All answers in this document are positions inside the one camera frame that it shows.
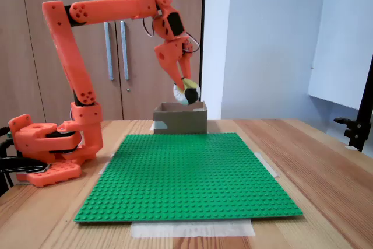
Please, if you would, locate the translucent masking tape strip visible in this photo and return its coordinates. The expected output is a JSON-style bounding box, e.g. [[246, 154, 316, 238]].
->
[[130, 219, 256, 238], [253, 151, 280, 178], [98, 153, 115, 176]]

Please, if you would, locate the grey metal cabinet handle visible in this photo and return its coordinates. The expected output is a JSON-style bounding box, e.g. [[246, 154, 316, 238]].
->
[[103, 21, 115, 81], [120, 20, 130, 80]]

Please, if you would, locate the black cable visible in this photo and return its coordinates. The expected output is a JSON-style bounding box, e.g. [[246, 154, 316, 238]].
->
[[0, 125, 15, 198]]

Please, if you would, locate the red black servo wire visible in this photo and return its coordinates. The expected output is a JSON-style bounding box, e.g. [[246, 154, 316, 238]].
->
[[183, 31, 201, 55], [142, 15, 155, 38]]

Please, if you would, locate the green studded baseplate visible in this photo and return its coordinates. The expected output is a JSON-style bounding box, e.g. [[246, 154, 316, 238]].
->
[[73, 132, 304, 224]]

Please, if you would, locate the white wall panel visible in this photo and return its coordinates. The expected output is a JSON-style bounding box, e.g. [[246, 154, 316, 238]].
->
[[307, 0, 373, 110]]

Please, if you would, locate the yellow black white fabric ball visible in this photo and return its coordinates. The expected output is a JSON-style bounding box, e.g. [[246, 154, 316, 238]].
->
[[173, 77, 202, 106]]

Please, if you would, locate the brown cardboard box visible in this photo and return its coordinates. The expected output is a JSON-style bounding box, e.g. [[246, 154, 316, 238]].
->
[[153, 101, 209, 135]]

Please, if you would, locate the black table clamp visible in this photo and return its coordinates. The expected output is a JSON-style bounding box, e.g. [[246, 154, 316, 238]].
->
[[0, 155, 50, 174]]

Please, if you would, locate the black clamp stand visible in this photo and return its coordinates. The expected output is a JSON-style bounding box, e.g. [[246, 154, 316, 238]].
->
[[333, 55, 373, 153]]

